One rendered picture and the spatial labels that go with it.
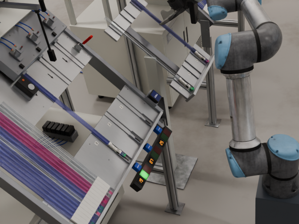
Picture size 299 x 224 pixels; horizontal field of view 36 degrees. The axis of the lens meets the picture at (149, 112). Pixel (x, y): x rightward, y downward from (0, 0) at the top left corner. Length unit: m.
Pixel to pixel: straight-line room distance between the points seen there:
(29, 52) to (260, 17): 0.86
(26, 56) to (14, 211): 0.62
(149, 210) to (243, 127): 1.04
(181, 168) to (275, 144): 1.07
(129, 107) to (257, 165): 0.58
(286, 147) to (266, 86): 1.57
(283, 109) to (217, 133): 0.47
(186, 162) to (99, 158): 1.08
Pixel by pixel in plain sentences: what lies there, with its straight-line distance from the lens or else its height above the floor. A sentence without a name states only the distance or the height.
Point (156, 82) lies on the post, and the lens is 2.25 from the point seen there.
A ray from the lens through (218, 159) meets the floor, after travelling 2.75.
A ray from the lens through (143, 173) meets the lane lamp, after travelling 1.83.
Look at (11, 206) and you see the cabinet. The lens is 1.95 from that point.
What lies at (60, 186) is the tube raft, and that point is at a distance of 1.62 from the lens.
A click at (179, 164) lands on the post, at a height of 0.01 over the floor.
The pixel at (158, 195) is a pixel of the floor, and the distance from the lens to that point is 2.61.
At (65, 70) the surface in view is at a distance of 1.85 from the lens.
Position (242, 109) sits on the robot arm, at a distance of 1.64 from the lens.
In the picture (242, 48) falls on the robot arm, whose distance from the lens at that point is 1.58.
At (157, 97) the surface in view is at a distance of 1.96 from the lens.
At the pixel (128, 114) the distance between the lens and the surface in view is 1.89.
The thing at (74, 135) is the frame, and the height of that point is 0.65.
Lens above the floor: 2.00
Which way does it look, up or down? 40 degrees down
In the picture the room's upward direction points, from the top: 11 degrees counter-clockwise
